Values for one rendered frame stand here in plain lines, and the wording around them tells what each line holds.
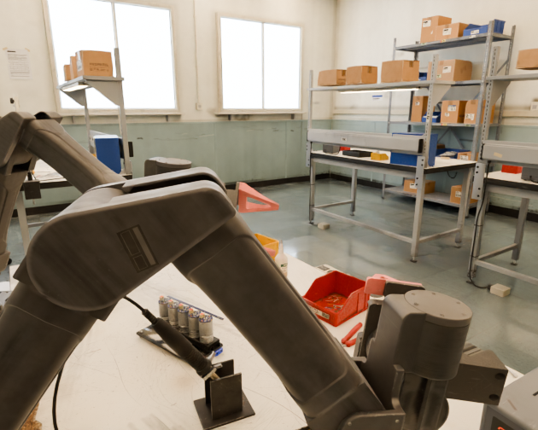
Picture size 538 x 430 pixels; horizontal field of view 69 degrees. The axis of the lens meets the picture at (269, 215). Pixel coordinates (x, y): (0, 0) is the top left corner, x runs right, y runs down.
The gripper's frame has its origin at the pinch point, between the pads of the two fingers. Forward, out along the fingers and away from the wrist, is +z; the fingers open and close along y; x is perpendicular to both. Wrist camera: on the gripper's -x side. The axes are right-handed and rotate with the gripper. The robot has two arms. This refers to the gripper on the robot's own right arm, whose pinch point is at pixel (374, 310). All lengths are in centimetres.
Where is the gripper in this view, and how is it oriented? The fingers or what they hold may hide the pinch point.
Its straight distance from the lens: 58.0
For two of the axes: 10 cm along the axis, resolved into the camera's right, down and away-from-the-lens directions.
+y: 1.2, -9.6, -2.4
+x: -9.9, -1.3, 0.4
